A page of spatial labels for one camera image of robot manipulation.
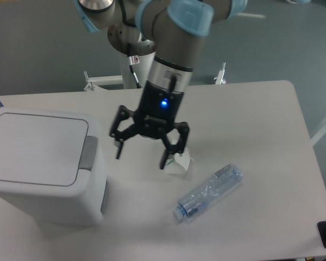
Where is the black cable on pedestal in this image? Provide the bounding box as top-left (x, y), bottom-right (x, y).
top-left (126, 42), bottom-right (142, 89)

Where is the crumpled white paper carton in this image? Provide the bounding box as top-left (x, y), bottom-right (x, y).
top-left (164, 147), bottom-right (193, 179)

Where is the white levelling foot bracket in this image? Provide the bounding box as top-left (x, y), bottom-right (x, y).
top-left (214, 62), bottom-right (227, 85)

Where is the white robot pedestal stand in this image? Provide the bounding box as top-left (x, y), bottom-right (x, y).
top-left (83, 24), bottom-right (156, 92)

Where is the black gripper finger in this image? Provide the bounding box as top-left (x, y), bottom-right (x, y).
top-left (159, 122), bottom-right (190, 170)
top-left (109, 105), bottom-right (137, 159)

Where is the clear plastic water bottle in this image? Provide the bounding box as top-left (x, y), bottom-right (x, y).
top-left (172, 164), bottom-right (243, 223)

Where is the white plastic trash can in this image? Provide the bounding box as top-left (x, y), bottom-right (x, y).
top-left (0, 107), bottom-right (108, 226)

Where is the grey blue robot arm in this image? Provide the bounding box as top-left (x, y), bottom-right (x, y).
top-left (75, 1), bottom-right (247, 169)

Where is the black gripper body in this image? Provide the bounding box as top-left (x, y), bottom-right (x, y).
top-left (133, 81), bottom-right (184, 139)

